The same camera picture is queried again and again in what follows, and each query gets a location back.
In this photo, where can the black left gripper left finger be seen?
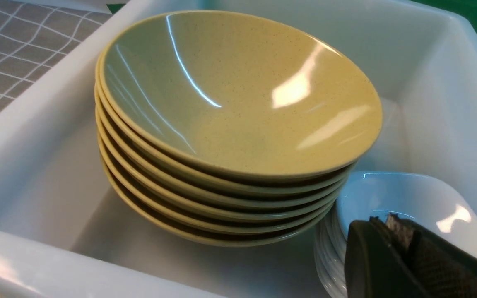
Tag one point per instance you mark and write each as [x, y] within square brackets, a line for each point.
[373, 268]

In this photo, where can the large white plastic tub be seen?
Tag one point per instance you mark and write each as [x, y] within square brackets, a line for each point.
[65, 234]

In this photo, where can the stack of white dishes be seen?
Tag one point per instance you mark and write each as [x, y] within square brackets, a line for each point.
[426, 200]

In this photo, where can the stack of yellow bowls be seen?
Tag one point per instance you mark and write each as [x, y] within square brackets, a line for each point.
[229, 129]

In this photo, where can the grey grid table mat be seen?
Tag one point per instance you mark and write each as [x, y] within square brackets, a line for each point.
[34, 38]

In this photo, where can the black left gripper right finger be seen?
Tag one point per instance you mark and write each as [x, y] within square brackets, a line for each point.
[430, 266]

